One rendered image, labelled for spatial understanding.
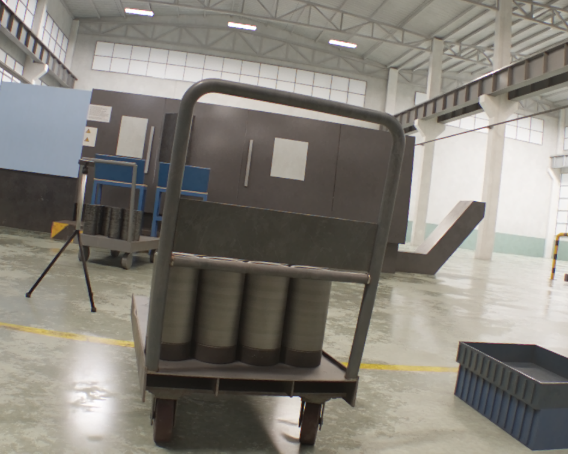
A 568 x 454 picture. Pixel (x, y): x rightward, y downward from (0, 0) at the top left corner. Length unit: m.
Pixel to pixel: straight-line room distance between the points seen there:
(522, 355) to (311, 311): 1.29
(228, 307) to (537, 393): 1.05
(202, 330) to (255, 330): 0.14
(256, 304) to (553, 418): 1.08
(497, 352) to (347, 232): 1.29
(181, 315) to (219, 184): 6.02
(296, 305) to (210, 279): 0.26
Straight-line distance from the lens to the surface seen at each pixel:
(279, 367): 1.52
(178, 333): 1.44
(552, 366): 2.47
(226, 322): 1.45
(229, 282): 1.43
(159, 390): 1.42
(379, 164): 7.87
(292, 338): 1.53
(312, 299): 1.51
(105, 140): 7.56
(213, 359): 1.47
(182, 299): 1.42
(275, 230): 1.29
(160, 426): 1.50
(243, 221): 1.27
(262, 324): 1.48
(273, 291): 1.47
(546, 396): 1.91
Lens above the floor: 0.68
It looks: 1 degrees up
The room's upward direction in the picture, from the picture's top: 7 degrees clockwise
